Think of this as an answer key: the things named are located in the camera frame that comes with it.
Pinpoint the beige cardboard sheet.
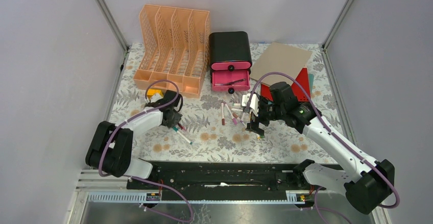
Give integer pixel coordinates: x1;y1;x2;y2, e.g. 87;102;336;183
250;42;312;81

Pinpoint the teal folder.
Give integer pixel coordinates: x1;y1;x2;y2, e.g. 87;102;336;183
308;73;314;92

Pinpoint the maroon pen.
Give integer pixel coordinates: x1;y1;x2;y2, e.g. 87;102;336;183
178;123;187;131

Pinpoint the black drawer cabinet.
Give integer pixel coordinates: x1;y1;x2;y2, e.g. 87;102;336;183
209;31;252;69

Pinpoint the peach plastic file organizer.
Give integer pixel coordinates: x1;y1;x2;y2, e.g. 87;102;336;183
133;5;211;98

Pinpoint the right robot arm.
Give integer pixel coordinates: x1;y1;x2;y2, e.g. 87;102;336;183
241;82;395;214

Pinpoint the pink top drawer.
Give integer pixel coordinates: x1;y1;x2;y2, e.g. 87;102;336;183
210;61;252;71

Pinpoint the pink drawer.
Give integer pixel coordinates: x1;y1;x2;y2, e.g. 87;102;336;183
210;61;252;71
211;69;250;94

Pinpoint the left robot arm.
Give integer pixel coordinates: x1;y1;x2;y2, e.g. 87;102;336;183
85;91;183;189

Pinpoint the teal cap white marker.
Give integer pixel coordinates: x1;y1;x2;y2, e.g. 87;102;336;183
172;127;193;144

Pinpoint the yellow plastic block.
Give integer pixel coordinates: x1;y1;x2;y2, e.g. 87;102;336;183
146;89;163;99

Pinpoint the pink cap white marker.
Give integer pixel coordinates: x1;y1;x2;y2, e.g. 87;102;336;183
224;103;237;125

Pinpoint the red folder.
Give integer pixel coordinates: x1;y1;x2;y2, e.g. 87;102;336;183
261;67;311;102

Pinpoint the black mounting rail base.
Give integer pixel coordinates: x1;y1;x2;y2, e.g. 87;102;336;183
93;160;342;202

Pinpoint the purple gel pen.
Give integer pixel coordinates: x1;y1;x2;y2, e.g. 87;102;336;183
215;79;246;86

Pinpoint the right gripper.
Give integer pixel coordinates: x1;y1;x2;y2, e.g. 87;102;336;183
245;96;285;136

